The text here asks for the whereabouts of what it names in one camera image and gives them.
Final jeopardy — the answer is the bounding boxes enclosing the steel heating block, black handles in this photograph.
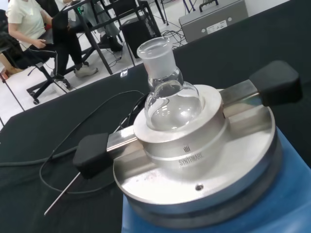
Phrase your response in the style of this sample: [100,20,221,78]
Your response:
[72,60,303,181]

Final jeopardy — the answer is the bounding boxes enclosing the black computer tower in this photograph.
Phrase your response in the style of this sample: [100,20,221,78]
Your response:
[120,18,162,59]

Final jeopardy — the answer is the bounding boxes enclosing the black bench cloth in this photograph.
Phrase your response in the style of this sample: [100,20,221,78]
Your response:
[0,0,311,233]

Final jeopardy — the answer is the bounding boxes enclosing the brown cardboard box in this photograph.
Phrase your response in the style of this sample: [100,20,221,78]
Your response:
[0,53,24,75]

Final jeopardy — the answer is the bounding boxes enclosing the black floor cables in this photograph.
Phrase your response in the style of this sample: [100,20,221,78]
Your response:
[159,28,188,47]

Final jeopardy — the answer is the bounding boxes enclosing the grey metal equipment case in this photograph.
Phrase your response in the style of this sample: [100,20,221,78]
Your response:
[178,0,250,44]

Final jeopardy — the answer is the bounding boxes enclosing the heater with blue base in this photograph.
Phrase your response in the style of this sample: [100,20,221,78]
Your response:
[113,104,311,233]

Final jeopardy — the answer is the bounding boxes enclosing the thick dark grey cable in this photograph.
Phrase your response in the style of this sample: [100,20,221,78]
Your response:
[0,93,149,168]

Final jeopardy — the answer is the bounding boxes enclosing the black office chair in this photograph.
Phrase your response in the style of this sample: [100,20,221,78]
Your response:
[0,31,71,105]

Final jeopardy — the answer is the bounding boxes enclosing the black frame table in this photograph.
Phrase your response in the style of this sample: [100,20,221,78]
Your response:
[57,0,169,75]

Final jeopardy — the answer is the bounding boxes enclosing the thin black probe cable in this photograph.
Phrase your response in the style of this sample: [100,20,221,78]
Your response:
[39,89,147,195]

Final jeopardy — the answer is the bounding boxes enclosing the person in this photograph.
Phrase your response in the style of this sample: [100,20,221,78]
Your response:
[91,0,124,52]
[5,0,99,79]

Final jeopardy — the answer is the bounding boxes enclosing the steel temperature probe rod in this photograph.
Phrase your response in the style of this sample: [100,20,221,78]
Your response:
[44,172,81,216]

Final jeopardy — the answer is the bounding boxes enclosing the clear round-bottom glass flask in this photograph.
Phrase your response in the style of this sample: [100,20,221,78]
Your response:
[136,36,203,131]

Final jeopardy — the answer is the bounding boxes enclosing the black laptop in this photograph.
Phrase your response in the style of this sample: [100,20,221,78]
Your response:
[43,10,70,46]

